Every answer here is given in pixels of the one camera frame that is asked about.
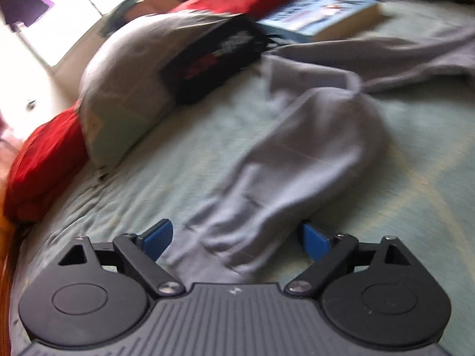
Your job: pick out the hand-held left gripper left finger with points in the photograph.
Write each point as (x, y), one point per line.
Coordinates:
(159, 238)

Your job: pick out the green box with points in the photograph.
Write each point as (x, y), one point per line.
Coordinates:
(115, 15)

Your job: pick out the light grey pants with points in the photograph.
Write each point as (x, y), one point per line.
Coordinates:
(308, 137)

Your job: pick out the green checked bed blanket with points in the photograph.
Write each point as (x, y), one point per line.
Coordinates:
(426, 155)

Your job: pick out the window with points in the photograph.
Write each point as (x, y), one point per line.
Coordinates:
(74, 15)

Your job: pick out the metal wall hook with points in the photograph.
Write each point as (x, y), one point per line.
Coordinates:
(29, 104)

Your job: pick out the black pencil pouch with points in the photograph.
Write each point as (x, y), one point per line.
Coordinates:
(215, 59)

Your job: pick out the blue paperback book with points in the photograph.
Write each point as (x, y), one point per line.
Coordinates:
(319, 11)

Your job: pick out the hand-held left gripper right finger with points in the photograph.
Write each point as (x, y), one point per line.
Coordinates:
(314, 241)

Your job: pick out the grey pillow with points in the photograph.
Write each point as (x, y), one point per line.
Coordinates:
(126, 81)

